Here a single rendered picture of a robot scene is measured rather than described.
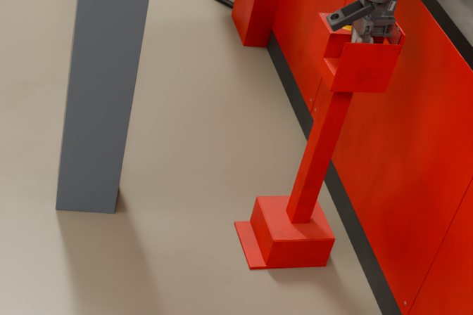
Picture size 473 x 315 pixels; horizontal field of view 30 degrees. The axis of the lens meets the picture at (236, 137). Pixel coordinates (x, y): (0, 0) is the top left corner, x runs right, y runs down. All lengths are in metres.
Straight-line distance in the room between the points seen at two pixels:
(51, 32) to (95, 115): 1.10
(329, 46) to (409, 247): 0.62
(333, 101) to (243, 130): 0.85
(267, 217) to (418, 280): 0.50
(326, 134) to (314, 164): 0.11
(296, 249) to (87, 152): 0.68
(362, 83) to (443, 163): 0.30
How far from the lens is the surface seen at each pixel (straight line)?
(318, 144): 2.51
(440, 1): 2.44
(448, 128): 2.35
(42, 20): 3.65
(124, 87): 2.47
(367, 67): 2.30
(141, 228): 2.73
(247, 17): 3.68
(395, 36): 2.33
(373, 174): 2.73
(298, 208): 2.66
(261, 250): 2.72
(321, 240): 2.68
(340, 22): 2.23
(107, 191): 2.70
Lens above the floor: 1.86
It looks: 36 degrees down
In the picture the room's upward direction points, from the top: 14 degrees clockwise
